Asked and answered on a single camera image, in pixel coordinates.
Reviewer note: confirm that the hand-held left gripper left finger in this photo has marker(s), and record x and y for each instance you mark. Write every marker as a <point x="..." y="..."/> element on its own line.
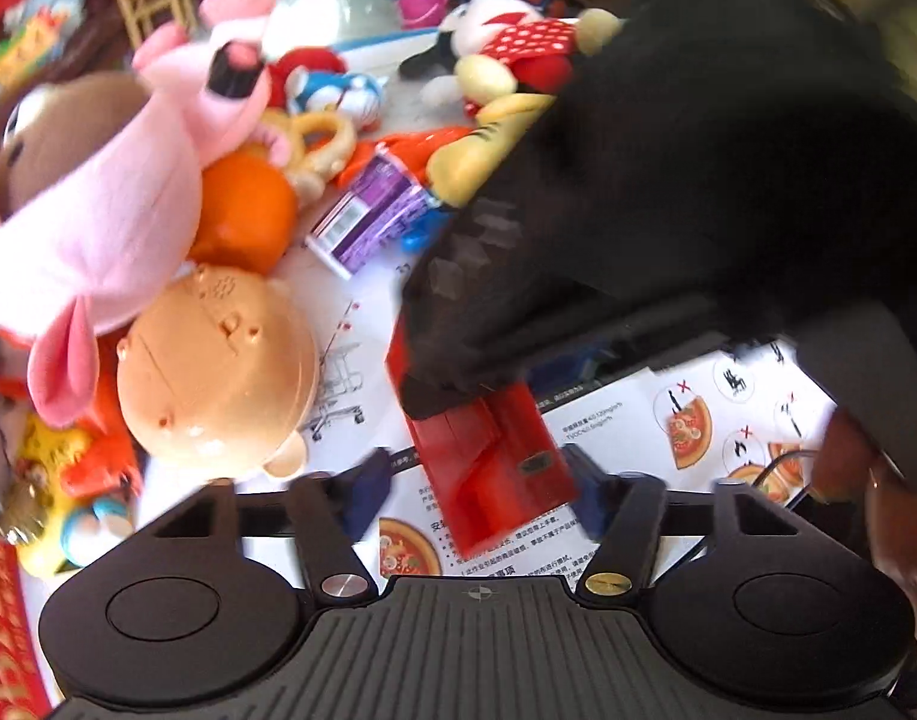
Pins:
<point x="368" y="491"/>

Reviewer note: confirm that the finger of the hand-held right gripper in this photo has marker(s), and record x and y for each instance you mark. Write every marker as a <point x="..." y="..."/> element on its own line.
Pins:
<point x="458" y="382"/>

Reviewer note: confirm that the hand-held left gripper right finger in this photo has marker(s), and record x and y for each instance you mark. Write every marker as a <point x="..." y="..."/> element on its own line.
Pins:
<point x="586" y="491"/>

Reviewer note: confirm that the person's right hand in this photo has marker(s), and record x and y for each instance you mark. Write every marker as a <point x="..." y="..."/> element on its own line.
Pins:
<point x="908" y="562"/>

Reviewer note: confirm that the printed instruction sheet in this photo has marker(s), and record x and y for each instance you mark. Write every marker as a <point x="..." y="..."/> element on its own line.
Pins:
<point x="653" y="420"/>

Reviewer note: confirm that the blue plastic toy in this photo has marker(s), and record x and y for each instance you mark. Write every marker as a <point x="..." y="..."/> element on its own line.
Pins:
<point x="421" y="231"/>

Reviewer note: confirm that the purple carton box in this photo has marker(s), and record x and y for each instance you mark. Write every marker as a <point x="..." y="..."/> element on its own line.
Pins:
<point x="376" y="221"/>

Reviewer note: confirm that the peach plastic toy head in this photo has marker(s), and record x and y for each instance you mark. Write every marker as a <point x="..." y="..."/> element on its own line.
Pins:
<point x="218" y="375"/>

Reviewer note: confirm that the polka dot mouse plush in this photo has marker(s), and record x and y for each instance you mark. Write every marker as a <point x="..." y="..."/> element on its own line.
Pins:
<point x="533" y="49"/>

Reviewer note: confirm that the yellow tiger plush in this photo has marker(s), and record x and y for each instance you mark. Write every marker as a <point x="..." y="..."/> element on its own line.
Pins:
<point x="473" y="157"/>

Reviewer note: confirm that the orange plastic toy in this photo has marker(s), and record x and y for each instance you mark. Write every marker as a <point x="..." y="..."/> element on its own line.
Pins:
<point x="406" y="146"/>

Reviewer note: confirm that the orange ball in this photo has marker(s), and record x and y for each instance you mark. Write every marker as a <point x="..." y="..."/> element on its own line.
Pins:
<point x="244" y="214"/>

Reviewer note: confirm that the small blue cat figure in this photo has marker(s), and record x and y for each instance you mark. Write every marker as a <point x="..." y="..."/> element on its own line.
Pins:
<point x="94" y="532"/>

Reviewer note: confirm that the blue white cat figure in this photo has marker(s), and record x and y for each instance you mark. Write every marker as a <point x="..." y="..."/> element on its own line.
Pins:
<point x="331" y="94"/>

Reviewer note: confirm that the yellow plastic toy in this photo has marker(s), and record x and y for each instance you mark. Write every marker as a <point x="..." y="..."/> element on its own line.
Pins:
<point x="42" y="465"/>

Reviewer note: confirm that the pink bucket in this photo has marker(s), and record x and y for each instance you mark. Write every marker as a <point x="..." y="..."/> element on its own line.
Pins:
<point x="422" y="11"/>

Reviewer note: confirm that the blue play mat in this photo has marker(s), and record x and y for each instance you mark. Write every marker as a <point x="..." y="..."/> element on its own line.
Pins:
<point x="383" y="41"/>

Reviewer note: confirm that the pink pig plush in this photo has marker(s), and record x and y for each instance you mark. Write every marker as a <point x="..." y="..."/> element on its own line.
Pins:
<point x="113" y="225"/>

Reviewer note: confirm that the red cardboard box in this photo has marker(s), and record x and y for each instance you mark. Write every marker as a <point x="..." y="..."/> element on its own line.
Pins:
<point x="8" y="630"/>

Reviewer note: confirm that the brown cow plush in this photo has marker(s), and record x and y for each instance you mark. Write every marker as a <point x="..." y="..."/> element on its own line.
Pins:
<point x="76" y="120"/>

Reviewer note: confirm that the light wooden chair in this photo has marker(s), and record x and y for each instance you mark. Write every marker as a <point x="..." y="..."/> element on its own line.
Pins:
<point x="154" y="4"/>

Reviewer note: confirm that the yellow toy construction set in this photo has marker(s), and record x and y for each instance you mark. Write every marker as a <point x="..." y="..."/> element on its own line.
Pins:
<point x="23" y="49"/>

